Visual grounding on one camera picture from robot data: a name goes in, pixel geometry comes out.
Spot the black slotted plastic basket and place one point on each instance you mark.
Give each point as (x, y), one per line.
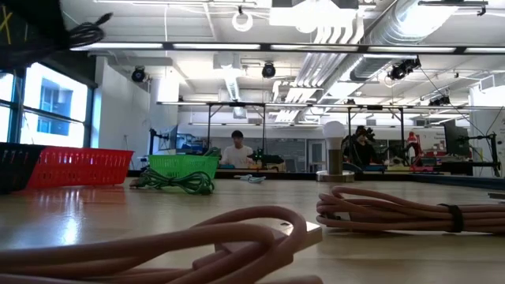
(17, 167)

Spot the red slotted plastic basket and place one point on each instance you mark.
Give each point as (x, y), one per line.
(79, 167)

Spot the green slotted plastic basket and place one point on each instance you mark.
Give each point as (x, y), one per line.
(183, 165)

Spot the white bulb table lamp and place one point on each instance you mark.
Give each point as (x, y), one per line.
(334, 136)

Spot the red robot figure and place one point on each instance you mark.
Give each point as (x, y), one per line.
(413, 144)

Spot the black computer monitor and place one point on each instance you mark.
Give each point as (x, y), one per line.
(455, 138)

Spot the window with dark frame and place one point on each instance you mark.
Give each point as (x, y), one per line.
(53, 106)

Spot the black hanging camera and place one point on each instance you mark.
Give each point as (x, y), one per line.
(268, 71)
(138, 75)
(402, 69)

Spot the black background rig frame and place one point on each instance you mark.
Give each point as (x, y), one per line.
(236, 104)

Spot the black metal rig frame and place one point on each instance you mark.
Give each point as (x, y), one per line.
(315, 47)

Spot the silver ventilation duct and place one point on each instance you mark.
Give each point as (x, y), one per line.
(394, 35)

